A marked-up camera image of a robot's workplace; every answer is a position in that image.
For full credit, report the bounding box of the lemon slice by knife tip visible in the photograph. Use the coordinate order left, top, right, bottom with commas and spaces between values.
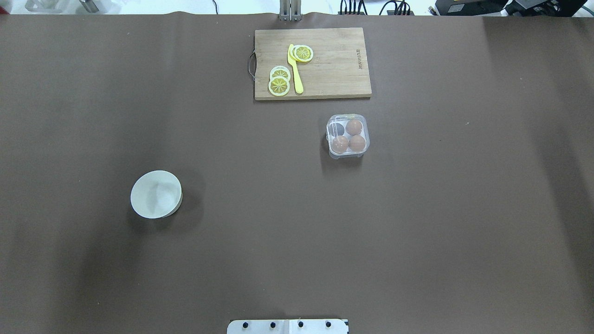
290, 45, 314, 63

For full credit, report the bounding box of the brown egg near in box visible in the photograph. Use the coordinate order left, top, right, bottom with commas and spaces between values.
349, 135, 367, 152

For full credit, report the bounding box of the brown egg in box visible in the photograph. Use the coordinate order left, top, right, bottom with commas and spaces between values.
349, 135, 367, 152
345, 119, 363, 136

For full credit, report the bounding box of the brown egg from bowl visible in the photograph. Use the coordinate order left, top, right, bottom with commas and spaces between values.
329, 135, 349, 154

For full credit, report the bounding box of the white bowl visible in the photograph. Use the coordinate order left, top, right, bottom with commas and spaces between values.
130, 170, 184, 218

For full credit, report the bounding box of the white camera stand base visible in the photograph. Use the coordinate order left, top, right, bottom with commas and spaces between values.
226, 319, 350, 334

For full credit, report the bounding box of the upper lemon slice of pair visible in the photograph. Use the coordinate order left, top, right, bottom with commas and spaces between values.
269, 65, 291, 81

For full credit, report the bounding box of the clear plastic egg box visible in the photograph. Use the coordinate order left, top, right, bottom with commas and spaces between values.
325, 114, 370, 160

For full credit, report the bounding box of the lemon slice of pair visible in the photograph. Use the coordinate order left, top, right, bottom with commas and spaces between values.
268, 76, 291, 96
269, 65, 291, 81

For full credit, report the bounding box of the lower lemon slice of pair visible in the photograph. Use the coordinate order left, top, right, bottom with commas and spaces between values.
268, 76, 291, 96

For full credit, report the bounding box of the aluminium frame post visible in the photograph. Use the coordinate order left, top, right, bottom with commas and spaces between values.
278, 0, 303, 22

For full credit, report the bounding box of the yellow plastic knife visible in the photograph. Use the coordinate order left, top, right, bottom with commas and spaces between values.
287, 44, 304, 94

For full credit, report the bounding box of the brown egg far in box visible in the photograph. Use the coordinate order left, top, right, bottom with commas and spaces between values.
345, 119, 363, 136

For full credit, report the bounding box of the wooden cutting board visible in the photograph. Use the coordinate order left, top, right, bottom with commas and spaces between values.
254, 27, 373, 101

